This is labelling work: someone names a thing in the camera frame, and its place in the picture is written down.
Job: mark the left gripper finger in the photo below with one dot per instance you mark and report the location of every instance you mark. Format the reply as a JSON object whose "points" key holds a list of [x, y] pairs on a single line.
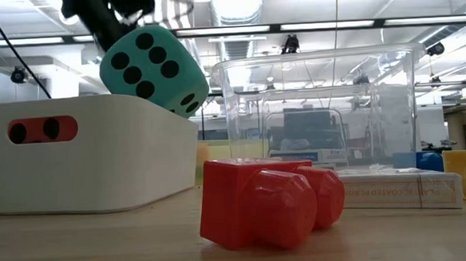
{"points": [[97, 17], [134, 5]]}

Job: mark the teal foam die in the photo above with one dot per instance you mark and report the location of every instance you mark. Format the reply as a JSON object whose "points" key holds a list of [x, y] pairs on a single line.
{"points": [[154, 70]]}

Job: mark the red foam die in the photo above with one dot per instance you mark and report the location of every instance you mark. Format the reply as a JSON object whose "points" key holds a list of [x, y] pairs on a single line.
{"points": [[33, 131]]}

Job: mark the white plastic bin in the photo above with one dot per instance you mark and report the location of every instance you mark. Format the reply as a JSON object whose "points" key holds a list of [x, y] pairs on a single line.
{"points": [[119, 168]]}

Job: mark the clear plastic bin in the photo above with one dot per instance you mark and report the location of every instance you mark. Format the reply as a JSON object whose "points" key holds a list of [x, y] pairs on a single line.
{"points": [[319, 102]]}

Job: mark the red L-shaped brick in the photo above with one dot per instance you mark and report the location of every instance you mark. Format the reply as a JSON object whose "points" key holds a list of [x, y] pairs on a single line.
{"points": [[253, 205]]}

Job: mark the blue-grey block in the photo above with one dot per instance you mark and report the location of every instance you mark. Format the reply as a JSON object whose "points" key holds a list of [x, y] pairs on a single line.
{"points": [[428, 161]]}

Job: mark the white pillar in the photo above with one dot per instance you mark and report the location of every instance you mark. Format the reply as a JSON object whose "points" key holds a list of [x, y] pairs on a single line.
{"points": [[402, 117]]}

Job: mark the silver ceiling duct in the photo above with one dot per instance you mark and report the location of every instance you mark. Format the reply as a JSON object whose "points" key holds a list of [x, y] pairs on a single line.
{"points": [[236, 4]]}

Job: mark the overhead light rail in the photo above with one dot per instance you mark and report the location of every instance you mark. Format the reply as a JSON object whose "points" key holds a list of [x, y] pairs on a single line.
{"points": [[331, 24]]}

